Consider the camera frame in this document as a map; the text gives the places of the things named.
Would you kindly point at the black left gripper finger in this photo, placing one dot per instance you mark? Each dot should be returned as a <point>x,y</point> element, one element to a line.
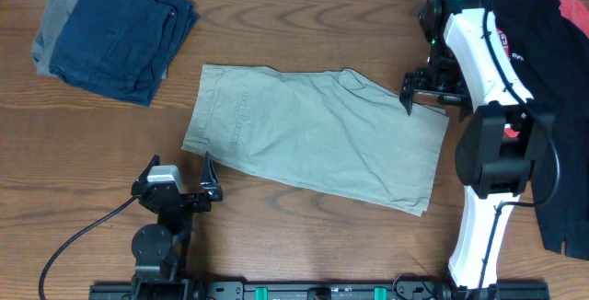
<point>155,161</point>
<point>208,177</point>

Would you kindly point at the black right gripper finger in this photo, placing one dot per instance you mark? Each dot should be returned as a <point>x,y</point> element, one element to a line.
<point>406,98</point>
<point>466,110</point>

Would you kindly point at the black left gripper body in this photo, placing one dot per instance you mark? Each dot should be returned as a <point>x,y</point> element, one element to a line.
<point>198,205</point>

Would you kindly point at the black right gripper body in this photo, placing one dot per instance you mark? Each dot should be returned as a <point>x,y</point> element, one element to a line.
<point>444,77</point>

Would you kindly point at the khaki shorts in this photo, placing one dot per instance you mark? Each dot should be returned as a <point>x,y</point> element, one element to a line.
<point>334,132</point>

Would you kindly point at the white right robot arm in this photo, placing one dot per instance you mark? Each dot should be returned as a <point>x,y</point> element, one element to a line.
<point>503,146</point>

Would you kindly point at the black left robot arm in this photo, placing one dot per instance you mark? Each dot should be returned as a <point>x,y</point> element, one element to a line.
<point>161,249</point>

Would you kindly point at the black garment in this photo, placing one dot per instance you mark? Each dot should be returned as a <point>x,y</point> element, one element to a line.
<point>550,56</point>

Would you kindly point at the folded navy blue shorts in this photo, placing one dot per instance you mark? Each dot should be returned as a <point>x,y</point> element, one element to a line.
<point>121,48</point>

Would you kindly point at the red printed t-shirt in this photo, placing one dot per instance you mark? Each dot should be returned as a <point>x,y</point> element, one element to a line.
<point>570,10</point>

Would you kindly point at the folded grey garment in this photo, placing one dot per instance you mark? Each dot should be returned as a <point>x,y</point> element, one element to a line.
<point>56,13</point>

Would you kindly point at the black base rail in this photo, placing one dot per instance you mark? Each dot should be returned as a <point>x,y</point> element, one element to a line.
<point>399,290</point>

